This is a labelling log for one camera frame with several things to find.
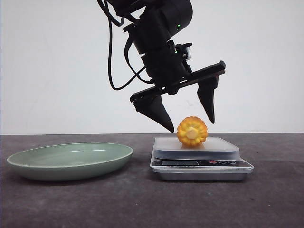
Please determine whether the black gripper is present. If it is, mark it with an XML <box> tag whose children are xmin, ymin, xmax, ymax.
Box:
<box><xmin>130</xmin><ymin>47</ymin><xmax>226</xmax><ymax>132</ymax></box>

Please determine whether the yellow corn cob piece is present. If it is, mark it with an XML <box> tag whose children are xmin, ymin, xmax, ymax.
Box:
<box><xmin>177</xmin><ymin>116</ymin><xmax>208</xmax><ymax>147</ymax></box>

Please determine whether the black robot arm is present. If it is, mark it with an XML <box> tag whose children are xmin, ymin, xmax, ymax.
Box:
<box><xmin>100</xmin><ymin>0</ymin><xmax>226</xmax><ymax>132</ymax></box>

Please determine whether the silver digital kitchen scale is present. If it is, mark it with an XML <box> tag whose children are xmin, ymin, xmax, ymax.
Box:
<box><xmin>150</xmin><ymin>137</ymin><xmax>254</xmax><ymax>181</ymax></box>

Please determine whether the green oval plate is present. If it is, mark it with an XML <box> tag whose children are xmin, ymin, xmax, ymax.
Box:
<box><xmin>7</xmin><ymin>142</ymin><xmax>133</xmax><ymax>181</ymax></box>

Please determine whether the small wrist camera box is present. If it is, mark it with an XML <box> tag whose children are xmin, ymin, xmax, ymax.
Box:
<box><xmin>175</xmin><ymin>43</ymin><xmax>192</xmax><ymax>61</ymax></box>

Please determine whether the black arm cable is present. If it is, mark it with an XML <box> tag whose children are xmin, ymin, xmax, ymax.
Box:
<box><xmin>97</xmin><ymin>0</ymin><xmax>155</xmax><ymax>91</ymax></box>

